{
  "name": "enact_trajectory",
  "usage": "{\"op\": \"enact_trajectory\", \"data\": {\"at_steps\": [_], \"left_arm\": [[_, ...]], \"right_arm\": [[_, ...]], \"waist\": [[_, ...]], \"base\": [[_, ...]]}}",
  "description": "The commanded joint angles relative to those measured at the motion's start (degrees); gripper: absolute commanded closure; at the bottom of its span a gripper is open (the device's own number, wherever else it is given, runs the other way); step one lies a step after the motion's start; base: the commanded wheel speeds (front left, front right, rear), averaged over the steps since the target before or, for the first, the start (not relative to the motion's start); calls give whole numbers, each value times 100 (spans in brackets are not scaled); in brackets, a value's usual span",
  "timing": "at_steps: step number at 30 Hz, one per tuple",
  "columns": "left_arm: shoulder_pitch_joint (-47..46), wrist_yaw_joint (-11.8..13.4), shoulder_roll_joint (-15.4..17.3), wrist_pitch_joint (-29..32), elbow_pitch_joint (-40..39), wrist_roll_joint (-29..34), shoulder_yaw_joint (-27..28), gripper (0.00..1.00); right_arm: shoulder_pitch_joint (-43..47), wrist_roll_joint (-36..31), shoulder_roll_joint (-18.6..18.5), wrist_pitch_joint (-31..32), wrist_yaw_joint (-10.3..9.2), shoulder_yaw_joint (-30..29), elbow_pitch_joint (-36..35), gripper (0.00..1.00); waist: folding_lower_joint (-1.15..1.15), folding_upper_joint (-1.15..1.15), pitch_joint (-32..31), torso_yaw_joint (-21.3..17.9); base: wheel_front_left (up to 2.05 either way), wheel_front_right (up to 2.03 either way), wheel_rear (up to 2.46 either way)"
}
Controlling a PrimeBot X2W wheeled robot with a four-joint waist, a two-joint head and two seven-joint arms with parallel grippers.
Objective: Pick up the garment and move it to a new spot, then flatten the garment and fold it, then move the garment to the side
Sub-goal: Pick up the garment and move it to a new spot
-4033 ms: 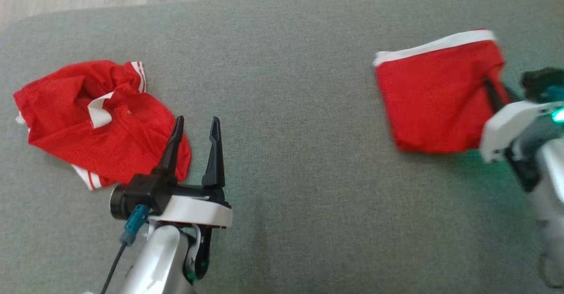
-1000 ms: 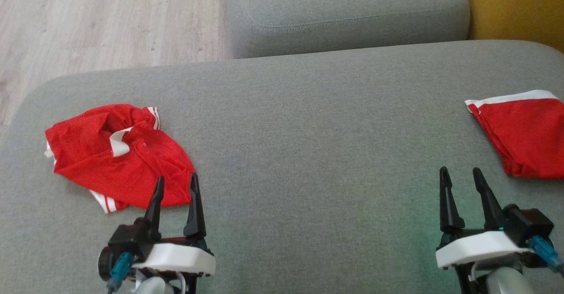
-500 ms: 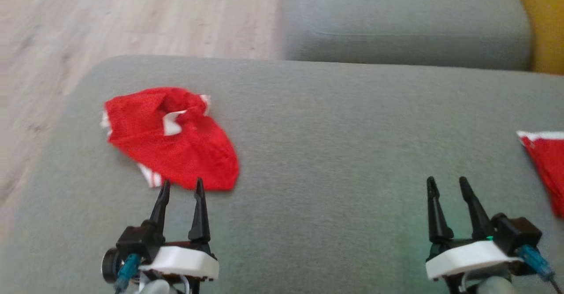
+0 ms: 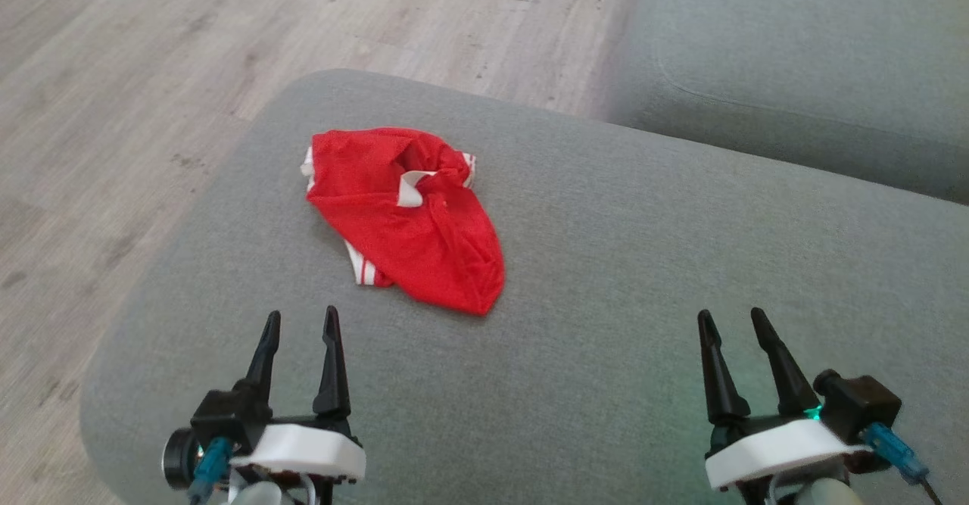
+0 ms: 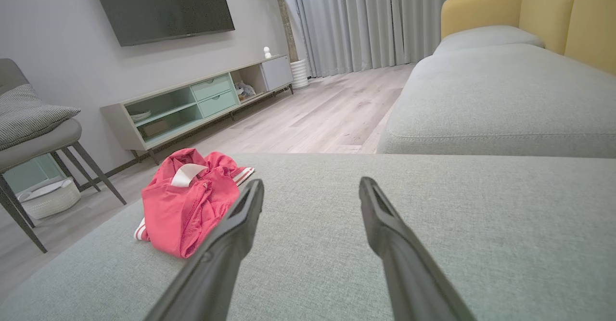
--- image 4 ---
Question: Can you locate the right camera cable teal plug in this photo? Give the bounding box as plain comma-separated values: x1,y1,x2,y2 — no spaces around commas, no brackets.
862,423,945,505

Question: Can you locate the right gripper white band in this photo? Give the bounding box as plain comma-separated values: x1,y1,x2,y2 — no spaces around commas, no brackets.
697,307,871,491

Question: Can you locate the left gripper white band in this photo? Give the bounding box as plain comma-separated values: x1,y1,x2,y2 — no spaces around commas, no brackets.
229,306,366,483

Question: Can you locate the camera cable teal plug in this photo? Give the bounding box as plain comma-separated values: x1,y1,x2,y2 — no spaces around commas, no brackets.
862,423,945,505
187,437,233,505

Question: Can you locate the left camera cable teal plug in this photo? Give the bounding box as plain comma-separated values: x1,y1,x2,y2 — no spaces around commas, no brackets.
187,437,233,505

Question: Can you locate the large grey sofa seat cushion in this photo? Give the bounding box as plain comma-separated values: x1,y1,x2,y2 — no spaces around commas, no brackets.
79,68,969,505

